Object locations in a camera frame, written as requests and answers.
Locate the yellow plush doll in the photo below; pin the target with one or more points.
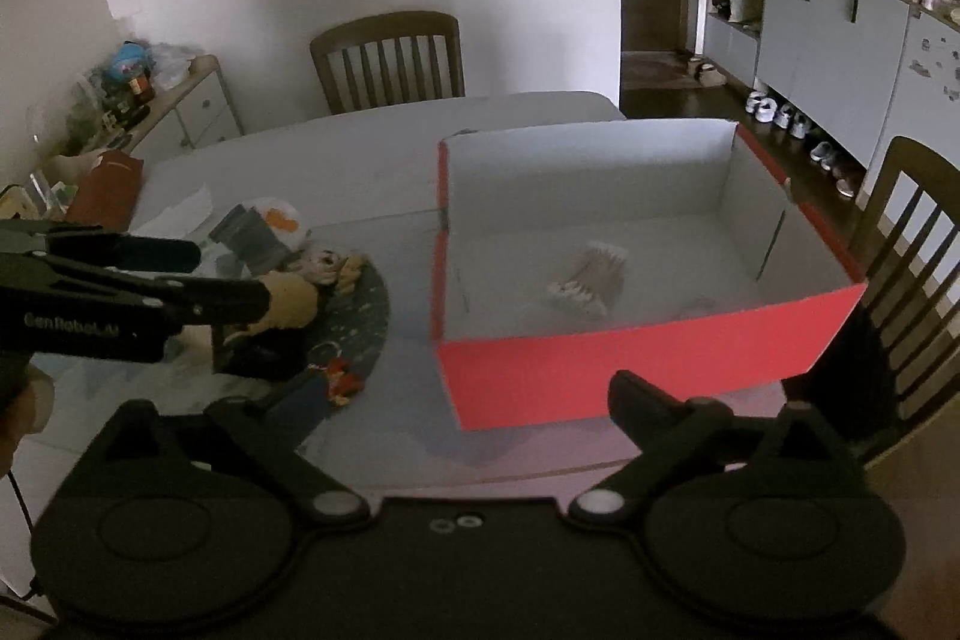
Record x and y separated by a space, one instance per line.
317 281

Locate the blue toy on cabinet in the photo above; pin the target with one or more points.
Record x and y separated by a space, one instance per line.
130 60

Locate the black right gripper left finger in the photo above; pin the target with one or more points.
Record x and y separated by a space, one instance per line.
236 447

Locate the orange white packet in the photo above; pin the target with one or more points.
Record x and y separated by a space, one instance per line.
259 236

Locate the round koi pattern mat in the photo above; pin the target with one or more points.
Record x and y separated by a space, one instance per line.
339 349

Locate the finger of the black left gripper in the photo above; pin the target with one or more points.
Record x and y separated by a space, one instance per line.
184 300
122 251

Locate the red envelope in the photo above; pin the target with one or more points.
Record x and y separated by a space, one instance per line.
108 195

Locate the far dark wooden chair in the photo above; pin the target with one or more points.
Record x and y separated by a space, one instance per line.
389 59

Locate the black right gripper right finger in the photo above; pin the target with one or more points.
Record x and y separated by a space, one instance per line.
680 442

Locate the dark wooden chair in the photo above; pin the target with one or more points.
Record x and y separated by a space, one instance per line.
389 59
893 366

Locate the white wall cabinet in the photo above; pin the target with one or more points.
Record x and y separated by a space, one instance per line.
847 25

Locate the red cardboard box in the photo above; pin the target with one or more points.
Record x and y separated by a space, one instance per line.
730 285

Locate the white drawer cabinet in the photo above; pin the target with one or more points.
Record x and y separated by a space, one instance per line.
196 113

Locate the right dark wooden chair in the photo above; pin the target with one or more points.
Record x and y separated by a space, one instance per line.
893 366

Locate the white toy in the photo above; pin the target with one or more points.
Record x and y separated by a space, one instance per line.
585 282

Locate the white paper sheet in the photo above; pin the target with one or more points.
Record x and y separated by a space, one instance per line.
179 221

